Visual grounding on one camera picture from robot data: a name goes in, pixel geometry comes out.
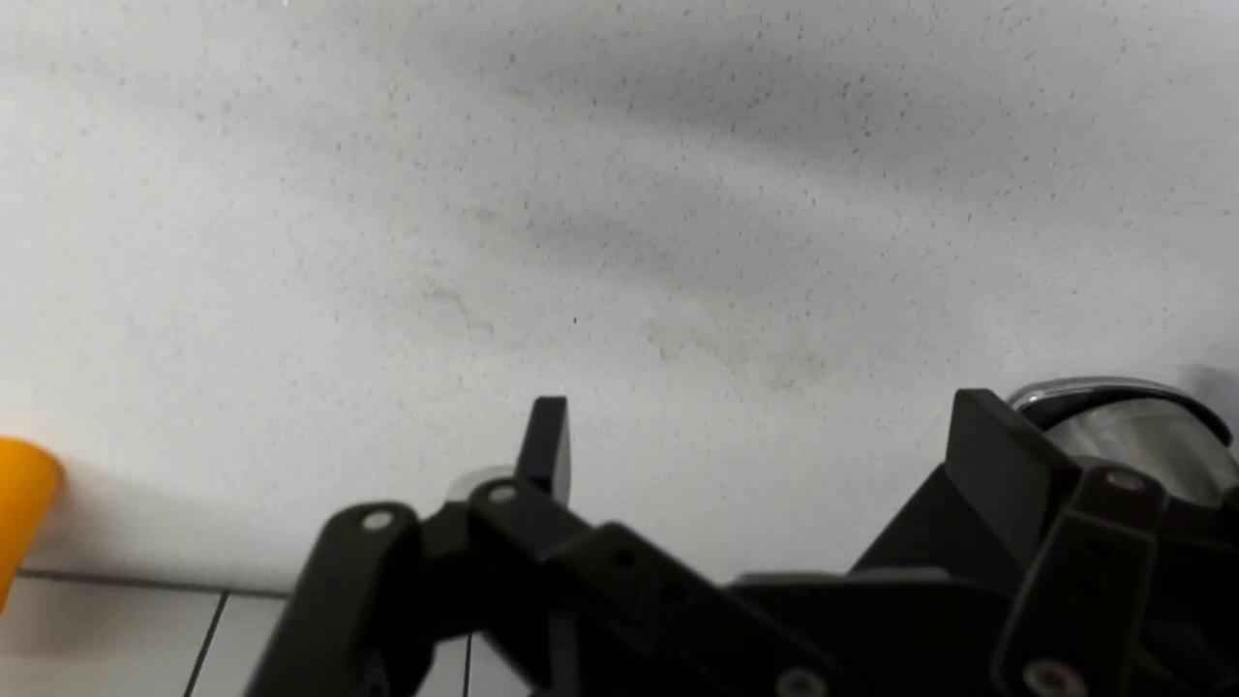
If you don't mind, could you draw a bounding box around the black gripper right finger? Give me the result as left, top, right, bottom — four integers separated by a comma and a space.
847, 384, 1239, 697

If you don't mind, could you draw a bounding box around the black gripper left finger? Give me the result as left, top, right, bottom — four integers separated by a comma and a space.
243, 389, 828, 697

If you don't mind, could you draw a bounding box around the steel coffee carafe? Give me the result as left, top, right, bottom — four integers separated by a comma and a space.
1003, 371, 1239, 511

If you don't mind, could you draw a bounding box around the orange plastic cup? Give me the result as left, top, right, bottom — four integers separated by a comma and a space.
0, 433, 71, 610

